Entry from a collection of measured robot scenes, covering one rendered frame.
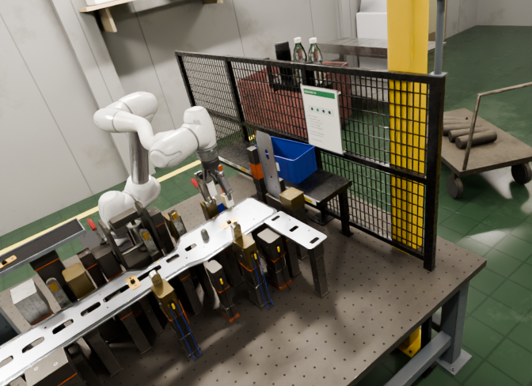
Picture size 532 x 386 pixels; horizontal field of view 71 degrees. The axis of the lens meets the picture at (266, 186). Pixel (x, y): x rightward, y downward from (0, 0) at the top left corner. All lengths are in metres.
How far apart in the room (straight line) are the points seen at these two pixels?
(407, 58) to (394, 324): 0.98
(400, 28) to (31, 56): 3.71
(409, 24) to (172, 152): 0.89
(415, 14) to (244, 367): 1.37
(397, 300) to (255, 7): 4.32
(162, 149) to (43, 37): 3.27
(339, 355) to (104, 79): 3.68
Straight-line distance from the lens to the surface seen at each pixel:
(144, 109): 1.94
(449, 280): 1.78
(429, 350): 2.13
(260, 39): 5.36
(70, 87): 4.55
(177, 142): 1.35
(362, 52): 4.96
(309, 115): 1.81
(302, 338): 1.58
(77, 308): 1.64
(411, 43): 1.42
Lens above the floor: 1.97
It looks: 31 degrees down
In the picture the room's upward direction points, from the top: 13 degrees counter-clockwise
